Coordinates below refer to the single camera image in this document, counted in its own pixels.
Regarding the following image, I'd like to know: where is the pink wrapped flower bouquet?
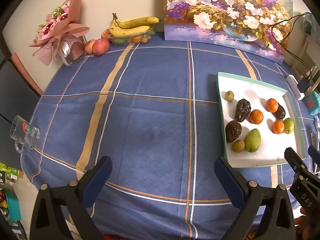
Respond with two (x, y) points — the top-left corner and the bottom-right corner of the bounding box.
(28, 0), (90, 67)

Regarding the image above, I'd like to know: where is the black charger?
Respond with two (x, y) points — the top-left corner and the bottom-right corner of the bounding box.
(297, 77), (312, 93)

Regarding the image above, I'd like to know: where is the white tray with teal rim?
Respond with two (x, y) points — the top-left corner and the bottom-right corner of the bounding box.
(216, 72), (307, 169)

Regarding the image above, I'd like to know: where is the green toy packaging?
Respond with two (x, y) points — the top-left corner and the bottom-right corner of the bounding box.
(0, 162), (24, 188)

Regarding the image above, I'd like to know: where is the teal toy box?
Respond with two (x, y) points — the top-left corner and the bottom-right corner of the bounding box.
(304, 91), (320, 117)

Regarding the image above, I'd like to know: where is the orange peach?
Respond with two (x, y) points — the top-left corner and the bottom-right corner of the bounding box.
(84, 39), (97, 54)

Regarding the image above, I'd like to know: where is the green pear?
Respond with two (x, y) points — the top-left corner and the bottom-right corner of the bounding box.
(244, 128), (262, 153)

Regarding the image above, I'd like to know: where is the dark brown smooth fruit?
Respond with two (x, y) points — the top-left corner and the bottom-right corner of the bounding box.
(274, 104), (286, 120)

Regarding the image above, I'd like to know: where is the clear plastic fruit container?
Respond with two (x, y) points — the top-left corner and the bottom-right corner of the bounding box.
(108, 26), (155, 46)

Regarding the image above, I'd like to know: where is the person's right hand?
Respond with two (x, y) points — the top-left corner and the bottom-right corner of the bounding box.
(294, 207), (310, 235)

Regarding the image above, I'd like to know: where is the flower painting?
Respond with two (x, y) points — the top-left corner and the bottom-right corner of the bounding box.
(160, 0), (293, 64)

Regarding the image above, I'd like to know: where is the clear glass mug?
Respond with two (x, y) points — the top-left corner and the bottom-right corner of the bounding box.
(9, 115), (41, 154)

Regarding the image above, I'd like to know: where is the black cable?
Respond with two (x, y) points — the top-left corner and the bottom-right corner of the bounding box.
(284, 14), (313, 80)
(271, 12), (313, 80)

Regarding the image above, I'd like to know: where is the small green fruit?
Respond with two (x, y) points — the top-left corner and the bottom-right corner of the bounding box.
(283, 118), (295, 134)

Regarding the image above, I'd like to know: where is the white power strip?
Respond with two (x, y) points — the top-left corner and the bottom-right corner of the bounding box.
(286, 74), (305, 101)

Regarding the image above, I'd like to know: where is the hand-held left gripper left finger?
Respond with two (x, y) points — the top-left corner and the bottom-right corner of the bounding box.
(29, 156), (113, 240)

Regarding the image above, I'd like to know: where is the blue plaid tablecloth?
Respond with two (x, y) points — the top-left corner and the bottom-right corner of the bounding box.
(21, 34), (320, 240)

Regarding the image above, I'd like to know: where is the orange tangerine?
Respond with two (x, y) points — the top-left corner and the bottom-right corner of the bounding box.
(272, 119), (285, 135)
(249, 109), (264, 125)
(266, 98), (279, 113)

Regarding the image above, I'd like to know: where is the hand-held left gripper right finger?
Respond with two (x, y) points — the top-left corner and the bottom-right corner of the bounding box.
(214, 157), (297, 240)

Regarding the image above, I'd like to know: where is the yellow banana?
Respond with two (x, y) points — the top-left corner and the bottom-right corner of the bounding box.
(109, 17), (150, 37)
(114, 13), (162, 29)

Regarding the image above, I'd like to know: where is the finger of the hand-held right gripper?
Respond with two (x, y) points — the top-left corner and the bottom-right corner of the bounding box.
(284, 147), (308, 174)
(307, 145), (320, 174)

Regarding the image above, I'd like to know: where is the teal printed box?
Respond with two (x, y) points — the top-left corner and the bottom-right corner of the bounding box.
(2, 187), (22, 222)

